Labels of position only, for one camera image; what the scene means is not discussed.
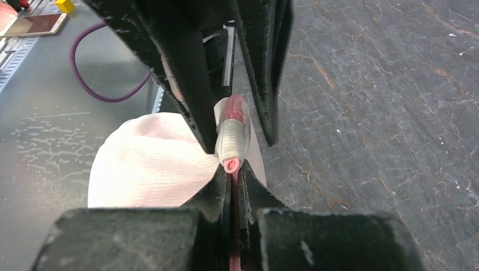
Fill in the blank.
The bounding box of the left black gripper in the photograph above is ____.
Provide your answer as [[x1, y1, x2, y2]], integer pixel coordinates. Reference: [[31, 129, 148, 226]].
[[86, 0, 294, 154]]

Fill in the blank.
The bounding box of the smartphone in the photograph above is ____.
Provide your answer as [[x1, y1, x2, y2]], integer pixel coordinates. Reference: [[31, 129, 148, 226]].
[[1, 13, 67, 38]]

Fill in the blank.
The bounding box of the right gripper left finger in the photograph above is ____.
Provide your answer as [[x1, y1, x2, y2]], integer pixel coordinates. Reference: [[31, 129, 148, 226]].
[[32, 167, 230, 270]]

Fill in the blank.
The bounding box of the yellow block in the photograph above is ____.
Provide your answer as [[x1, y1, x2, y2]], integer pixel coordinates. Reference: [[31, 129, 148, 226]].
[[55, 0, 75, 14]]

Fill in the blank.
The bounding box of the white cable tray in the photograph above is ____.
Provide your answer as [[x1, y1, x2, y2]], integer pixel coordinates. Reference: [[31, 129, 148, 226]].
[[1, 37, 39, 91]]

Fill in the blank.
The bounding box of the white mesh laundry bag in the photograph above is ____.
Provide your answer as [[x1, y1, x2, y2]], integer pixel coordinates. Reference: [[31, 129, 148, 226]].
[[87, 94, 268, 209]]

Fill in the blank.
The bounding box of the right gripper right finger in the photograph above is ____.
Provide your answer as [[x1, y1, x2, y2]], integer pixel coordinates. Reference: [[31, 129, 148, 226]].
[[239, 162, 424, 270]]

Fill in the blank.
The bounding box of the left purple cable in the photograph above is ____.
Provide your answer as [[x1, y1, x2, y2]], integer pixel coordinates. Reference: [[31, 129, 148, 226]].
[[69, 21, 152, 103]]

